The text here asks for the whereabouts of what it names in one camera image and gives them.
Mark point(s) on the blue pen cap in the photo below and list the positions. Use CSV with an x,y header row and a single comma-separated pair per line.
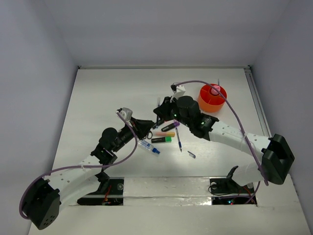
x,y
191,154

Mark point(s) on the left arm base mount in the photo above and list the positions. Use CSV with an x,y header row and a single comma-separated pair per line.
x,y
109,193

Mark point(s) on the blue cap glue bottle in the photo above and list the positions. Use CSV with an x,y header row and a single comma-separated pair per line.
x,y
148,147

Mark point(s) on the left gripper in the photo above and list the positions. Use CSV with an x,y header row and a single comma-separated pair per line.
x,y
138,125

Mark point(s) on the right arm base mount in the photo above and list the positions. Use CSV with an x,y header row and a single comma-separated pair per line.
x,y
224,191

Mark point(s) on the black handled scissors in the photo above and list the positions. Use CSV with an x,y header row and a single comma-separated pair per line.
x,y
149,135

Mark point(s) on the purple cap highlighter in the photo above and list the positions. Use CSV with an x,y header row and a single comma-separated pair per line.
x,y
171,126

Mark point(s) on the orange round organizer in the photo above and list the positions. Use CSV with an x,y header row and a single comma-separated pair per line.
x,y
209,100

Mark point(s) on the yellow cap translucent highlighter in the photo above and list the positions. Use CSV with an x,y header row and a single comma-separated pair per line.
x,y
164,134

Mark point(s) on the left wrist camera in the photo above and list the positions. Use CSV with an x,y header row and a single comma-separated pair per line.
x,y
125,113

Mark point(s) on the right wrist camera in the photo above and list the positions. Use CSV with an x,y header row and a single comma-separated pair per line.
x,y
178,91

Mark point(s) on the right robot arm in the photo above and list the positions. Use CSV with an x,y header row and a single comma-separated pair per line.
x,y
212,129

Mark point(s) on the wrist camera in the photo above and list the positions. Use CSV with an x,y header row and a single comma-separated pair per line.
x,y
178,91
125,113

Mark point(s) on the blue grip ballpoint pen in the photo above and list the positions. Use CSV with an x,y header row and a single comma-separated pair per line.
x,y
178,138

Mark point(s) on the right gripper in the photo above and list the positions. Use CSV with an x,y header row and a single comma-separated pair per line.
x,y
163,109

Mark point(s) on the green cap highlighter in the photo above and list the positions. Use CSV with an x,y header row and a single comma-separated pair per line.
x,y
161,140

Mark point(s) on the aluminium side rail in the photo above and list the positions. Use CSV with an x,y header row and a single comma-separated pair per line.
x,y
262,117

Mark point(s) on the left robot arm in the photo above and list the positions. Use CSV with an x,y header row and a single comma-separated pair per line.
x,y
51,192

